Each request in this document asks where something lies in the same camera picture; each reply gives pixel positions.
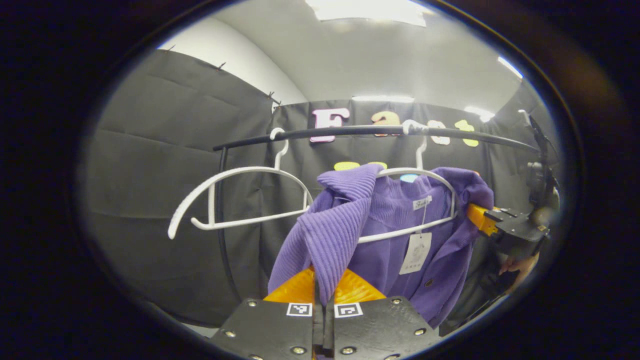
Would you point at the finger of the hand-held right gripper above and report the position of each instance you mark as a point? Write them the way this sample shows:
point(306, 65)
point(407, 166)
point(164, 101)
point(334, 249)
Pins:
point(515, 232)

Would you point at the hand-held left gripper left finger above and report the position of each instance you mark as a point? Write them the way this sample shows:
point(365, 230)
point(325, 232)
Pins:
point(270, 330)

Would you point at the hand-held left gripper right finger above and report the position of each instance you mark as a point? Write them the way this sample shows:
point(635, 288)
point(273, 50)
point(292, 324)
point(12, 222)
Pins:
point(380, 330)

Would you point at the purple knit cardigan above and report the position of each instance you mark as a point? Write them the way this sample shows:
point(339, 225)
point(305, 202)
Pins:
point(340, 225)

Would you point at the white plastic hanger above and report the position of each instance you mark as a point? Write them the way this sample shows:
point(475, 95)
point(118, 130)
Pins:
point(211, 205)
point(421, 152)

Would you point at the black clothes rack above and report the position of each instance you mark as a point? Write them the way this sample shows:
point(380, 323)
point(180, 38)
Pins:
point(350, 131)

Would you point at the ceiling light panel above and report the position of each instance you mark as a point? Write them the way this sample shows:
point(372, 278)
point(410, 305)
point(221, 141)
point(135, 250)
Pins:
point(510, 66)
point(370, 10)
point(382, 98)

